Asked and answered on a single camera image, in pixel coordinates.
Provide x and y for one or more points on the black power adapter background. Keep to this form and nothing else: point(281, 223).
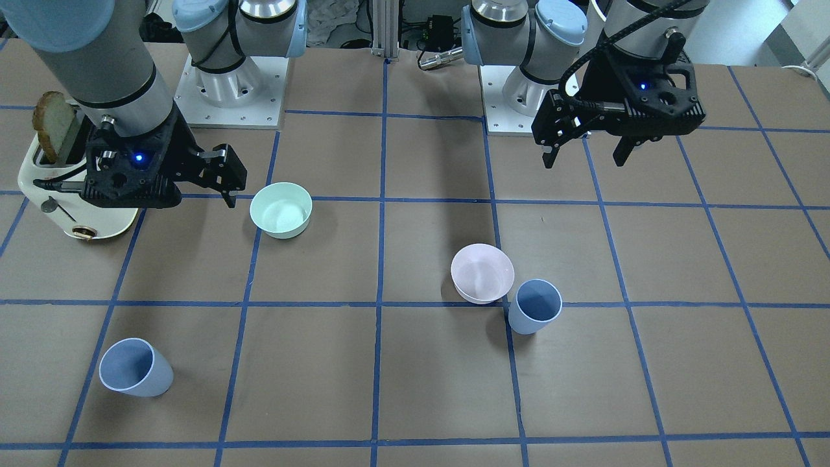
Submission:
point(438, 33)

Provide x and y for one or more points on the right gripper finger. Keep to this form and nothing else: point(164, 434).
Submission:
point(224, 173)

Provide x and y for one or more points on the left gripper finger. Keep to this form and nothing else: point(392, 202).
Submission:
point(550, 154)
point(624, 148)

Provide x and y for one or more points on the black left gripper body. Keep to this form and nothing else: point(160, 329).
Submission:
point(598, 89)

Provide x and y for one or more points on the blue cup front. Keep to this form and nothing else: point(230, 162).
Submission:
point(134, 367)

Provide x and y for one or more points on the silver cylinder connector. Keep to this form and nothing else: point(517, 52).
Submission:
point(443, 58)

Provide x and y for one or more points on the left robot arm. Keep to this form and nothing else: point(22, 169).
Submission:
point(543, 41)

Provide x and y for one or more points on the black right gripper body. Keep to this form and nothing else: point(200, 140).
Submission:
point(186, 148)

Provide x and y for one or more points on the blue cup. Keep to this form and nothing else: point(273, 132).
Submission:
point(536, 304)
point(134, 367)

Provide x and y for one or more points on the cream white toaster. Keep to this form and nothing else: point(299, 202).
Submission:
point(69, 212)

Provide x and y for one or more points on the mint green bowl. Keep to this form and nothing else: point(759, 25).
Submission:
point(282, 210)

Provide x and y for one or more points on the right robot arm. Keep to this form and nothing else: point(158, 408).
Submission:
point(94, 48)

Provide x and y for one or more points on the pink bowl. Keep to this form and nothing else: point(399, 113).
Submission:
point(482, 273)

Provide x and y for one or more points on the toast bread slice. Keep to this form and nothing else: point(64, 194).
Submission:
point(56, 125)

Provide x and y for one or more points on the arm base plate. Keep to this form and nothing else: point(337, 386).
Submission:
point(510, 100)
point(250, 97)

